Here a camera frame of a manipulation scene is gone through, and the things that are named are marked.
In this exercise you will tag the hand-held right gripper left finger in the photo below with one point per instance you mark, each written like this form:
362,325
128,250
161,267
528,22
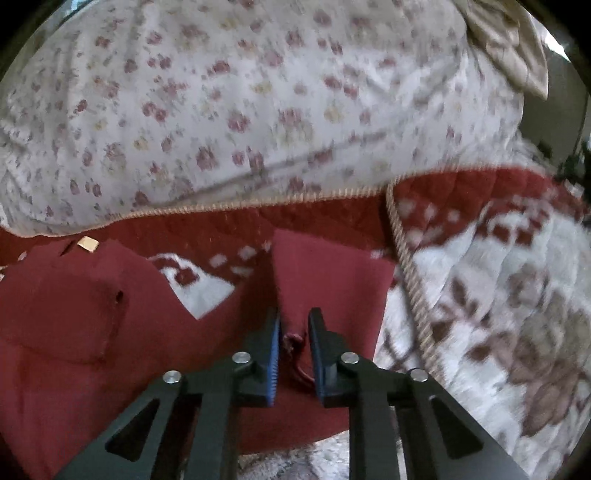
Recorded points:
275,350

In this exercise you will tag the dark red small garment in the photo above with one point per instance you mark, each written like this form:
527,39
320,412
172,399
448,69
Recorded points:
332,277

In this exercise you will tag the red and white patterned blanket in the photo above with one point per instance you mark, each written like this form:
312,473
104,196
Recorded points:
485,258

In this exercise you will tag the white floral duvet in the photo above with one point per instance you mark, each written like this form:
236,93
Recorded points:
258,92

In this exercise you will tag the beige fabric bow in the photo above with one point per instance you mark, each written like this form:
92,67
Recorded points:
505,44

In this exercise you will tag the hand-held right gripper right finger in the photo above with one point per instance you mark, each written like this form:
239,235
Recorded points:
316,355

